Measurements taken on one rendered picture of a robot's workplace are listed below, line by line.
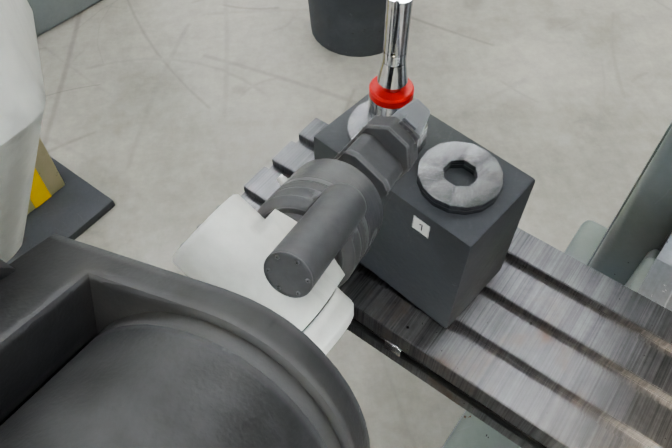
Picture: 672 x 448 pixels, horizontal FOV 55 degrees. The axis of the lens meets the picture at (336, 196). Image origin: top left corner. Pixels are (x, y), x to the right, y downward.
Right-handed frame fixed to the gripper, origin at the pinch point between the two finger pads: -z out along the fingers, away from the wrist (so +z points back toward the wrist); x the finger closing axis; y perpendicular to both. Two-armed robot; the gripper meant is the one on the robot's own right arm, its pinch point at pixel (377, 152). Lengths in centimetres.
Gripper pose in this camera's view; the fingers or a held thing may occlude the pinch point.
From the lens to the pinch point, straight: 64.5
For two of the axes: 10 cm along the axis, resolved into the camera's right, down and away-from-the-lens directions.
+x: 5.7, -5.6, -6.0
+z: -3.9, 4.6, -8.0
